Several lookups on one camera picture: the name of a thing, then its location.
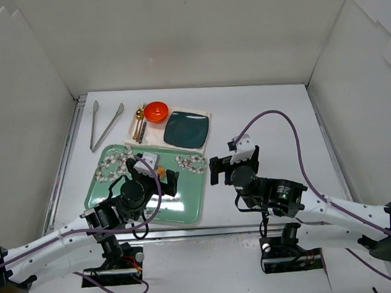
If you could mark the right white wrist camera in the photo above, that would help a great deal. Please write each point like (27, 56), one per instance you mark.
(244, 150)

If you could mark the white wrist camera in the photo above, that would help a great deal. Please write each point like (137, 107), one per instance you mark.
(147, 164)
(244, 150)

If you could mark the cream placemat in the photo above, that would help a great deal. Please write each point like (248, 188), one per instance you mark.
(154, 132)

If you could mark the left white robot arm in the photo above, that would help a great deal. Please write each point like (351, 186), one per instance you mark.
(90, 240)

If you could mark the gold spoon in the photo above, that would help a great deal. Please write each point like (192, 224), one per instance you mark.
(138, 117)

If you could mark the dark handled knife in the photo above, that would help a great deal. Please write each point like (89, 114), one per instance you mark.
(142, 132)

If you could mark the silver metal tongs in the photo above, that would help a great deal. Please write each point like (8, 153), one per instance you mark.
(97, 136)

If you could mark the dark teal square plate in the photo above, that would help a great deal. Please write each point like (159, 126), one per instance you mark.
(186, 130)

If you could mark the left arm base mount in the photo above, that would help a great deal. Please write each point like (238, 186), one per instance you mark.
(126, 271)

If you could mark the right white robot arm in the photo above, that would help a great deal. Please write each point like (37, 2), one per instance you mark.
(315, 221)

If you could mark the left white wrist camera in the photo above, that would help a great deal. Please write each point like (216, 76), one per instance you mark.
(147, 164)

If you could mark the round bread bun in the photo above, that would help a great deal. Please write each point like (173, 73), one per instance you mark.
(161, 172)

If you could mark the orange bowl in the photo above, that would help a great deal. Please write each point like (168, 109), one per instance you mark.
(156, 112)

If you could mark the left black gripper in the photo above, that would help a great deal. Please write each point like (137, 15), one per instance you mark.
(152, 178)

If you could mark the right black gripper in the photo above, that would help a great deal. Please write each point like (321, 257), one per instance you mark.
(223, 165)

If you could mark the green floral tray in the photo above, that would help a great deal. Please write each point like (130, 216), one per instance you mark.
(183, 208)

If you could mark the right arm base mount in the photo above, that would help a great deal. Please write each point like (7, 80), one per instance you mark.
(283, 254)

